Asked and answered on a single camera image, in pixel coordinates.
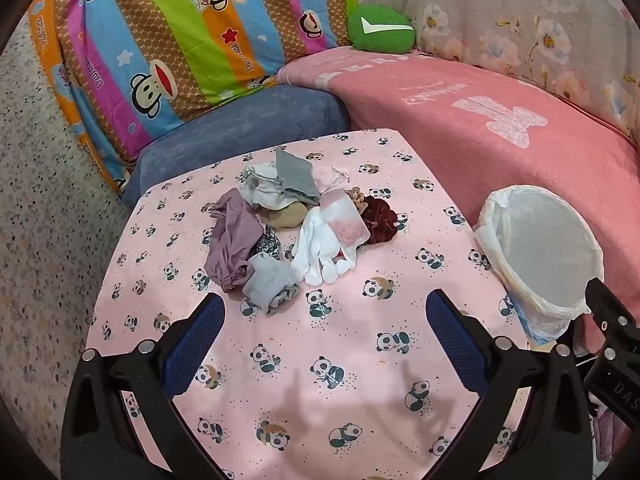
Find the light grey sock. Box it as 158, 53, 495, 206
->
242, 252, 301, 317

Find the dark red scrunchie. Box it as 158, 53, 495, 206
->
361, 196, 399, 246

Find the pink panda-print cloth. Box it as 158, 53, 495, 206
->
82, 130, 551, 480

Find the black white patterned scrunchie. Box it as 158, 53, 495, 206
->
250, 225, 283, 261

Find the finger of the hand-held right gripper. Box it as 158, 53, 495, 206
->
584, 277, 640, 361

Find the beige scrunchie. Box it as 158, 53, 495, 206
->
257, 202, 307, 231

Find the blue velvet cushion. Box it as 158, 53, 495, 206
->
120, 85, 351, 208

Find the light blue waste bin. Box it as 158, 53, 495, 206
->
510, 305, 566, 346

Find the striped monkey-print pillow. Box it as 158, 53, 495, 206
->
27, 0, 131, 193
55, 0, 361, 161

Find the grey cloth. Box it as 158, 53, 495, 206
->
275, 147, 322, 206

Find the purple cloth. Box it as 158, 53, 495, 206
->
204, 189, 265, 293

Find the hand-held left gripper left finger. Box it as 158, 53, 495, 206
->
60, 292, 226, 480

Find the pink white mesh pouch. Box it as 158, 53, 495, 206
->
312, 166, 372, 250

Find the white cloth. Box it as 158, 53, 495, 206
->
237, 162, 291, 210

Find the pink blanket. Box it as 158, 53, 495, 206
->
275, 47, 640, 356

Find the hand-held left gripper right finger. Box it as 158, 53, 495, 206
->
426, 288, 593, 480

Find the white glove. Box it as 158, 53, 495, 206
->
290, 207, 358, 286

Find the green cushion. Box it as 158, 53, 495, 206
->
347, 4, 417, 55

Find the floral blanket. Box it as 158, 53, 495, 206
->
350, 0, 640, 136

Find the white lined waste bin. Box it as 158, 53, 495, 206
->
472, 185, 606, 338

